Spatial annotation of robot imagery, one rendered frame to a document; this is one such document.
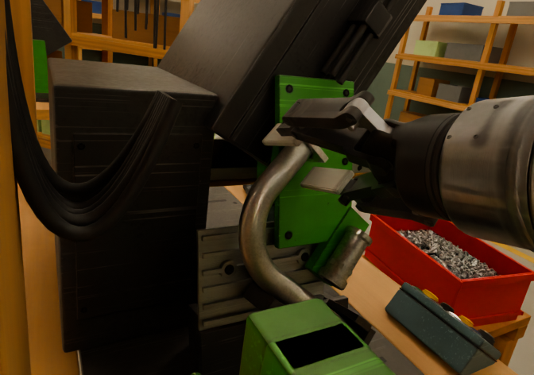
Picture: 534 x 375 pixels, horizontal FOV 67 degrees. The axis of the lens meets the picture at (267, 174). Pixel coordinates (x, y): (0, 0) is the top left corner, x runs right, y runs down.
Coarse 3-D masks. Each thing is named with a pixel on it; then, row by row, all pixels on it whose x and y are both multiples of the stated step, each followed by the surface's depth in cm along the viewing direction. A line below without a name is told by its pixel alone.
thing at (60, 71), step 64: (64, 64) 58; (128, 64) 70; (64, 128) 42; (128, 128) 45; (192, 128) 49; (192, 192) 51; (64, 256) 47; (128, 256) 50; (192, 256) 55; (64, 320) 49; (128, 320) 54
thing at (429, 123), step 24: (384, 120) 30; (432, 120) 27; (384, 144) 29; (408, 144) 27; (432, 144) 25; (408, 168) 27; (432, 168) 25; (408, 192) 27; (432, 192) 26; (432, 216) 28
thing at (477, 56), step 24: (528, 24) 483; (432, 48) 605; (456, 48) 574; (480, 48) 541; (504, 48) 552; (480, 72) 539; (528, 72) 483; (408, 96) 637; (432, 96) 618; (456, 96) 573; (408, 120) 654
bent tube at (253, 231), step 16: (304, 144) 45; (288, 160) 45; (304, 160) 46; (320, 160) 47; (272, 176) 44; (288, 176) 45; (256, 192) 43; (272, 192) 44; (256, 208) 43; (240, 224) 44; (256, 224) 43; (240, 240) 44; (256, 240) 43; (256, 256) 43; (256, 272) 44; (272, 272) 44; (272, 288) 45; (288, 288) 46; (304, 288) 48
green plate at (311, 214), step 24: (288, 96) 48; (312, 96) 49; (336, 96) 51; (264, 168) 54; (288, 192) 49; (312, 192) 51; (288, 216) 49; (312, 216) 51; (336, 216) 53; (288, 240) 49; (312, 240) 51
